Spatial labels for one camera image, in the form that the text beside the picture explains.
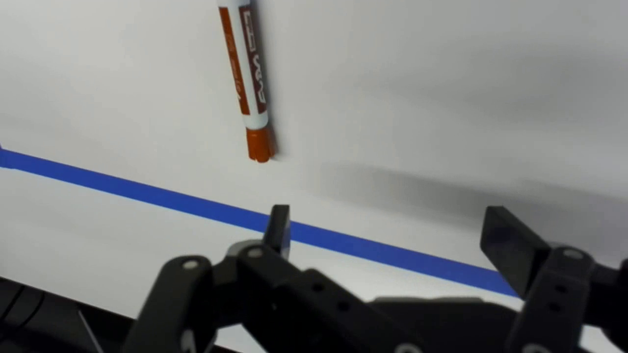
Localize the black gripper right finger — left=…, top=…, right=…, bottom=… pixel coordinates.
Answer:
left=478, top=204, right=628, bottom=353

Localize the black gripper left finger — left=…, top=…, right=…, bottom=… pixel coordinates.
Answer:
left=119, top=202, right=370, bottom=353

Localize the orange white marker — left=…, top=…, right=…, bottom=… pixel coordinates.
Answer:
left=215, top=0, right=276, bottom=165

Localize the blue tape strip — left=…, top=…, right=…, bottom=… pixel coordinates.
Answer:
left=0, top=146, right=525, bottom=300

